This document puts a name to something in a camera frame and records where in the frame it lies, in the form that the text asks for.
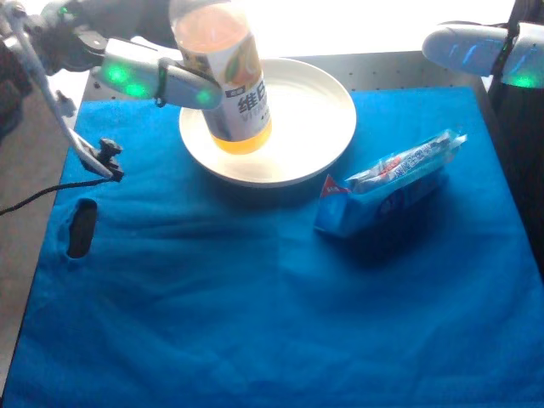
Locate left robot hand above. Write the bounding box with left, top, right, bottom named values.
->
left=31, top=0, right=225, bottom=111

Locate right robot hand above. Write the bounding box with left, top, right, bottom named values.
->
left=422, top=21, right=544, bottom=89

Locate orange juice bottle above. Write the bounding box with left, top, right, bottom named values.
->
left=168, top=0, right=273, bottom=156

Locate blue plastic packet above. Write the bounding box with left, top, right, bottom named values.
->
left=313, top=128, right=468, bottom=238

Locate white round plate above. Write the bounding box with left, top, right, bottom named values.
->
left=178, top=57, right=357, bottom=188

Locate blue cloth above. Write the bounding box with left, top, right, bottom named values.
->
left=2, top=87, right=544, bottom=408

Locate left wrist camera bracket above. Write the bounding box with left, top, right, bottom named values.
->
left=10, top=12, right=125, bottom=182

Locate black left camera cable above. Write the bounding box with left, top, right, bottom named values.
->
left=0, top=177, right=116, bottom=216

